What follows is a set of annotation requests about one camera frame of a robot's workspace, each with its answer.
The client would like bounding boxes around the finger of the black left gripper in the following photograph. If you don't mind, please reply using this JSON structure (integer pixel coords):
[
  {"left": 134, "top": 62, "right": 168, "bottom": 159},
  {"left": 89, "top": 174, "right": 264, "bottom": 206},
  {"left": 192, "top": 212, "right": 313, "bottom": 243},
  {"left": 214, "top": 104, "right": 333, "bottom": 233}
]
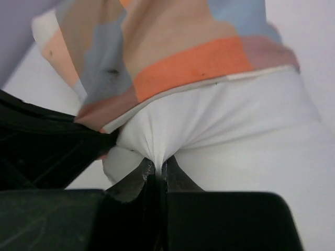
[{"left": 1, "top": 90, "right": 118, "bottom": 189}]

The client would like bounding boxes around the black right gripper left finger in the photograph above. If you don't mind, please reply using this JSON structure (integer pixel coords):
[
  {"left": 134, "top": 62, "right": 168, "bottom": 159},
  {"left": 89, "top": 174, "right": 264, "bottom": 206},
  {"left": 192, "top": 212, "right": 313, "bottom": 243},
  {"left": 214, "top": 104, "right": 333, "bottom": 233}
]
[{"left": 1, "top": 160, "right": 157, "bottom": 250}]

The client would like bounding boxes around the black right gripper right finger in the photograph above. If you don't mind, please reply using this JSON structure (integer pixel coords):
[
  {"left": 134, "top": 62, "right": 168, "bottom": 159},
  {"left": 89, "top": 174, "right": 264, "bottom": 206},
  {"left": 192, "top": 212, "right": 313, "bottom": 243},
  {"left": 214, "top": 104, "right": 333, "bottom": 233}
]
[{"left": 162, "top": 157, "right": 303, "bottom": 250}]

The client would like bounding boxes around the white pillow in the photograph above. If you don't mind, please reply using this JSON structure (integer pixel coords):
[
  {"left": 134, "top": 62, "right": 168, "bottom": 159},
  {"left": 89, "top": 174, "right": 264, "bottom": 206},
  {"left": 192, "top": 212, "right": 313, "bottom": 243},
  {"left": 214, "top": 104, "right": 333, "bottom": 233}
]
[{"left": 103, "top": 69, "right": 334, "bottom": 250}]

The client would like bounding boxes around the colourful checked pillowcase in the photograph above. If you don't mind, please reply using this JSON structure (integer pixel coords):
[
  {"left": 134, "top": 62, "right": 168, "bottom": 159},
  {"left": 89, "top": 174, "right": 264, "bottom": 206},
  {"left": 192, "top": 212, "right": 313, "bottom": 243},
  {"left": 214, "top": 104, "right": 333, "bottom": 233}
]
[{"left": 31, "top": 1, "right": 299, "bottom": 133}]

